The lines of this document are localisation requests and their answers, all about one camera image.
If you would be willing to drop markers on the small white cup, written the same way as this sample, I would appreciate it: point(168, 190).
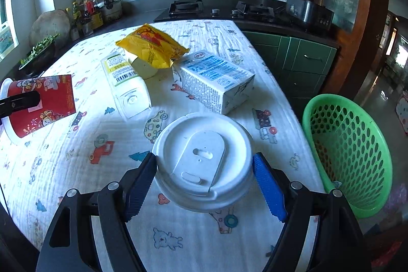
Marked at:
point(145, 69)

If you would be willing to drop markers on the white cup lid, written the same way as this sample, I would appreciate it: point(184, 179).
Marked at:
point(204, 157)

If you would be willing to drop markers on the small white drink carton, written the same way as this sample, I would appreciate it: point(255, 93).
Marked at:
point(124, 77)

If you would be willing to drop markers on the metal pot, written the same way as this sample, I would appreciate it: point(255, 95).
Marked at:
point(111, 10)

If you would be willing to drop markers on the red cartoon paper cup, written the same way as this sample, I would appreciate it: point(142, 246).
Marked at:
point(54, 96)

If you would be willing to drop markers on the blue and white milk carton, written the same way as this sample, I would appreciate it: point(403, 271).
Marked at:
point(210, 77)

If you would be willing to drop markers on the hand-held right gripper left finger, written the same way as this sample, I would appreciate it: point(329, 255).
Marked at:
point(140, 189)

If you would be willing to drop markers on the wooden glass door cabinet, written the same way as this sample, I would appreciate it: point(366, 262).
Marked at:
point(376, 20)

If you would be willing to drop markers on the white dotted play fence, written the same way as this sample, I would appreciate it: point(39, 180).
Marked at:
point(403, 112)

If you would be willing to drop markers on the green plastic basket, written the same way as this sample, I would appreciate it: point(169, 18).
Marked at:
point(366, 206)

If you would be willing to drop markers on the beige round board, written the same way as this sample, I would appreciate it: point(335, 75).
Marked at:
point(51, 25)

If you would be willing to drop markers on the white cartoon print tablecloth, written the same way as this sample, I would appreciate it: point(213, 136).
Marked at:
point(95, 170)

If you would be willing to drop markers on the window picture sticker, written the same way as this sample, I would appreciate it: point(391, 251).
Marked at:
point(8, 41)

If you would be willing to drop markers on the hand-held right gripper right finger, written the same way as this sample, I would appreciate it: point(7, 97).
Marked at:
point(269, 189)

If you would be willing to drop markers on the green kitchen cabinet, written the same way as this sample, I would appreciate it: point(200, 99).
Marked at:
point(296, 61)

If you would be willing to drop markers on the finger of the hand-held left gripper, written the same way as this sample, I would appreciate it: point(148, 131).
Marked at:
point(22, 101)

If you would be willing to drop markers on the bowl of green vegetables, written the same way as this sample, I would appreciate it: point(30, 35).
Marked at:
point(36, 57)

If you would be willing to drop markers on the group of condiment bottles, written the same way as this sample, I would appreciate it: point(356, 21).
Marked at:
point(87, 15)

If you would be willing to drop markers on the yellow snack packet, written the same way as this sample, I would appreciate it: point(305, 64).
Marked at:
point(149, 42)

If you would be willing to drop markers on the black gas stove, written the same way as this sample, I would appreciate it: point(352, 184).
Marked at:
point(220, 12)

